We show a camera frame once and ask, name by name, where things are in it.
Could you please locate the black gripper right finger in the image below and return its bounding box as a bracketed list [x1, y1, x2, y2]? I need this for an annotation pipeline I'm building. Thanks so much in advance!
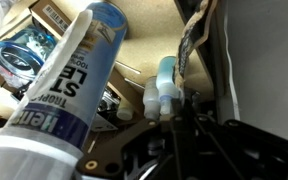
[197, 114, 288, 180]

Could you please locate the clear blue glass jar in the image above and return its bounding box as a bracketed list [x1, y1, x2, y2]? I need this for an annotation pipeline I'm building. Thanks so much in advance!
[0, 26, 56, 88]

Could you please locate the small white plastic bottle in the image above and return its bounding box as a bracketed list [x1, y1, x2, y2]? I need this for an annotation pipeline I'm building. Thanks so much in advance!
[143, 77, 160, 120]

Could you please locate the brown cardboard box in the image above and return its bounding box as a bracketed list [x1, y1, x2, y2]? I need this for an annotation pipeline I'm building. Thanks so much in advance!
[0, 0, 145, 128]

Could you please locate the blue white spray can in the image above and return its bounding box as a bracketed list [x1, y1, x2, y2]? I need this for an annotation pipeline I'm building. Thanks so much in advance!
[0, 1, 127, 180]

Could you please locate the netted strap object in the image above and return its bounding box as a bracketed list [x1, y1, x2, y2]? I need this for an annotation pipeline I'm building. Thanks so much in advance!
[173, 0, 219, 93]

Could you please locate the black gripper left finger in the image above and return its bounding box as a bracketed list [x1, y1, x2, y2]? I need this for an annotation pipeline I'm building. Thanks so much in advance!
[75, 119, 163, 178]

